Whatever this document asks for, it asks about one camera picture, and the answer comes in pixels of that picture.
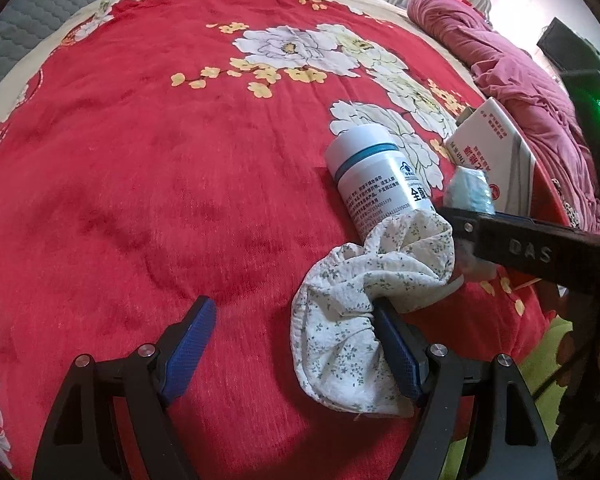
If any beige round bed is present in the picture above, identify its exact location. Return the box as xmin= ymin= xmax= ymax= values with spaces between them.
xmin=0 ymin=0 xmax=486 ymax=131

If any grey quilted headboard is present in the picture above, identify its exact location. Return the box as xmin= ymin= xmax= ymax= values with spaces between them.
xmin=0 ymin=0 xmax=136 ymax=106

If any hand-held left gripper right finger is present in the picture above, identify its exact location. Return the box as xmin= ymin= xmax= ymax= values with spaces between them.
xmin=372 ymin=302 xmax=561 ymax=480

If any red tissue pack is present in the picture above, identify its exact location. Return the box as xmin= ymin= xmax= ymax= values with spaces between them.
xmin=445 ymin=97 xmax=568 ymax=223

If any small green-white tissue pack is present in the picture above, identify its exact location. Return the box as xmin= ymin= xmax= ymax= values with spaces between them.
xmin=444 ymin=166 xmax=498 ymax=281

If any pink quilt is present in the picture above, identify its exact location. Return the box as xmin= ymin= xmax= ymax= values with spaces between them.
xmin=406 ymin=0 xmax=600 ymax=236

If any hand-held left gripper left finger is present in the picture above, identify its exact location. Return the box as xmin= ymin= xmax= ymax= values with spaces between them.
xmin=32 ymin=296 xmax=218 ymax=480

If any white floral scrunchie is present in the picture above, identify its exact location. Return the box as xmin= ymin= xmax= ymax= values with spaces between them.
xmin=290 ymin=210 xmax=456 ymax=417

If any red floral blanket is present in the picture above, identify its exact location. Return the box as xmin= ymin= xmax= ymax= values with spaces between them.
xmin=0 ymin=0 xmax=556 ymax=466

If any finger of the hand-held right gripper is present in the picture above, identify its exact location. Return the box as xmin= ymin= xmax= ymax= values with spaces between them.
xmin=437 ymin=204 xmax=483 ymax=261

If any white bottle with orange base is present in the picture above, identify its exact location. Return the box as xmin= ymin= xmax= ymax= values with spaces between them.
xmin=326 ymin=127 xmax=465 ymax=292

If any black wall television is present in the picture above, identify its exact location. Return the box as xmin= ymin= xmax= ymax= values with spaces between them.
xmin=537 ymin=17 xmax=600 ymax=81

